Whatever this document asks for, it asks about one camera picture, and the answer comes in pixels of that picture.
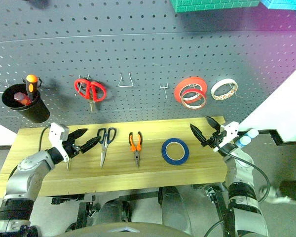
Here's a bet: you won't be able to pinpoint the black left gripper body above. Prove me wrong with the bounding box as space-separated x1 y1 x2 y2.
63 140 83 159

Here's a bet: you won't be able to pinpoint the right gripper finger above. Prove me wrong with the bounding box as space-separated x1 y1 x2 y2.
189 123 208 146
204 115 222 135

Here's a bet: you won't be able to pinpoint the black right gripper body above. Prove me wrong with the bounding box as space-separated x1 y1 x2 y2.
201 131 227 149

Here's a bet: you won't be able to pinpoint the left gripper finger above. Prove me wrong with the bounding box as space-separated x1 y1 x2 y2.
80 136 100 154
68 128 89 147

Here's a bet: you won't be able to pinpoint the black and blue scissors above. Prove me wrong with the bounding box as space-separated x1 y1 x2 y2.
97 127 117 169

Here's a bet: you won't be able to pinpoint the blue tape roll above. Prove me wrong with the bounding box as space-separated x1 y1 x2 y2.
161 138 190 165

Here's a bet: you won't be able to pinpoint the orange handled pliers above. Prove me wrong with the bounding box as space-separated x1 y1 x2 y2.
128 131 143 169

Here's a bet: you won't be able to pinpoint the grey pegboard panel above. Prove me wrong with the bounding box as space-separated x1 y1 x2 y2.
0 0 296 135

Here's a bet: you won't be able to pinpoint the small red tape roll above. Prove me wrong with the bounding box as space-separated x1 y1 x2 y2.
179 88 207 110

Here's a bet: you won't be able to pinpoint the clear plastic water bottle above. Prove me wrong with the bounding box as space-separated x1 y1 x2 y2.
236 137 251 148
246 128 259 139

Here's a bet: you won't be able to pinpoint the white printed tape roll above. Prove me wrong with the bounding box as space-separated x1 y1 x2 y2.
210 78 238 101

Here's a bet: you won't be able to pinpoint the clear tape peg hook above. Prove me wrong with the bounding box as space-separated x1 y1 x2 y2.
227 83 238 97

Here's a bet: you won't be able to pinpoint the large red tape roll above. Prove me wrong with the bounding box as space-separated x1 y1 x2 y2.
174 76 208 103

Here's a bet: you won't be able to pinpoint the black cup holder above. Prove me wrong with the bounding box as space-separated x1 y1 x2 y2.
1 83 51 123

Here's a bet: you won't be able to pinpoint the metal double peg hook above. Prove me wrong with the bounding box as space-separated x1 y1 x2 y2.
77 74 91 97

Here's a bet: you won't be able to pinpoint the small metal peg hook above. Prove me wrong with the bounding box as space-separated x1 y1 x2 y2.
159 83 169 101

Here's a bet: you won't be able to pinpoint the red utility knife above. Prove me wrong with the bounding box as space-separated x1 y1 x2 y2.
14 91 33 106

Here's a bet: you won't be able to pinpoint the orange and black screwdriver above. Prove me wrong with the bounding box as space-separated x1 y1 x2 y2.
26 74 39 103

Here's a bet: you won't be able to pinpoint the white panel with black edge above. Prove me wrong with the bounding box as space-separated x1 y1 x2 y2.
236 58 296 146

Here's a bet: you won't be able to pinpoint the grey robot torso cover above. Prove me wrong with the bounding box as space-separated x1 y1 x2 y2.
64 221 193 237

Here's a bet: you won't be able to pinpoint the person in black trousers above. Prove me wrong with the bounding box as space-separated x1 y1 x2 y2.
260 180 296 204

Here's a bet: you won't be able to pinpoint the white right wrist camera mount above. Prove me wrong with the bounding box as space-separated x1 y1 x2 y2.
213 121 239 152

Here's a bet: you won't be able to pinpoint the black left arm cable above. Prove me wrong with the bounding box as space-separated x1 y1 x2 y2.
38 126 52 151

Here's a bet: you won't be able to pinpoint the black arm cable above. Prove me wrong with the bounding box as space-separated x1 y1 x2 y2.
216 144 272 204
38 126 52 151

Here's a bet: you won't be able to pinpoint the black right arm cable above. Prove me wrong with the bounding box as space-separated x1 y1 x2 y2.
216 144 272 204

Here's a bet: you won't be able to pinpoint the red handled scissors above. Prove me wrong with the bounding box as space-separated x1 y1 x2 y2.
73 78 107 115

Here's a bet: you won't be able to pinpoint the trapezoid wire hook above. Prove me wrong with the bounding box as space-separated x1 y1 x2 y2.
117 72 134 88

